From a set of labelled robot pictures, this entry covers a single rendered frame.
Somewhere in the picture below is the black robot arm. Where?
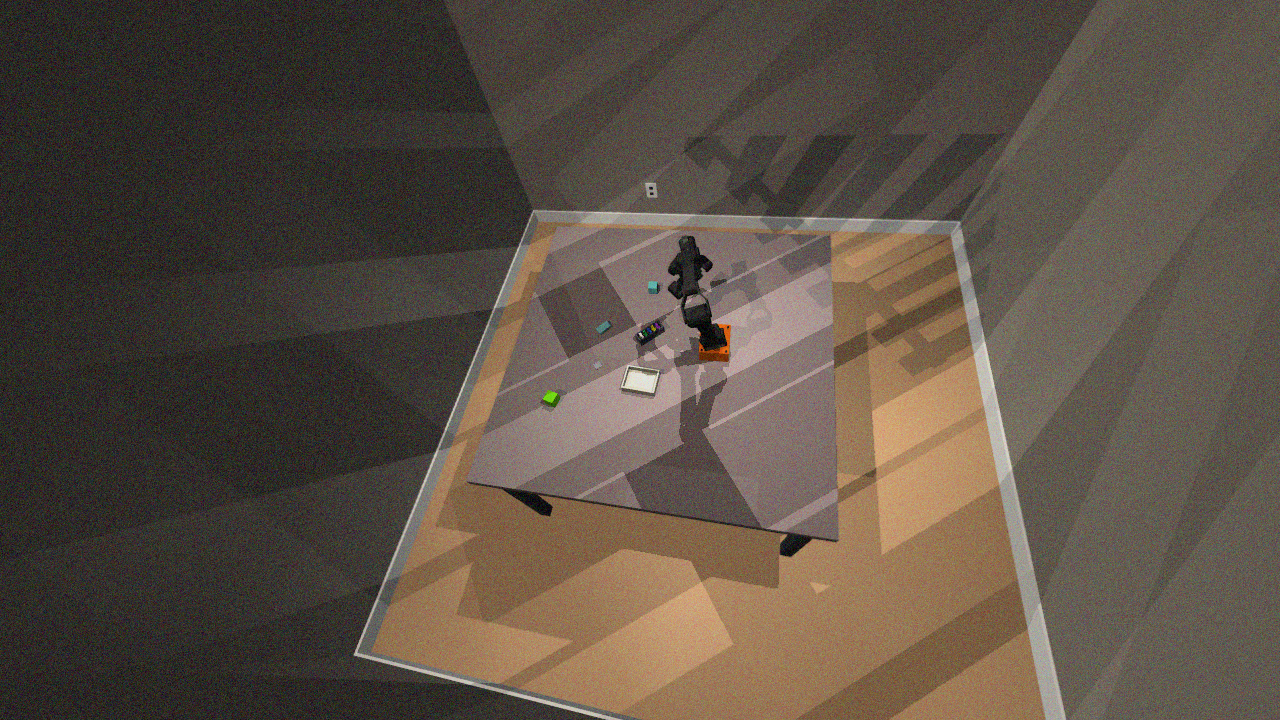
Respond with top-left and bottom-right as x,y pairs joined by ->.
668,234 -> 727,351

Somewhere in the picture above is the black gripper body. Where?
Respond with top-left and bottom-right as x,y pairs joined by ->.
668,255 -> 713,299

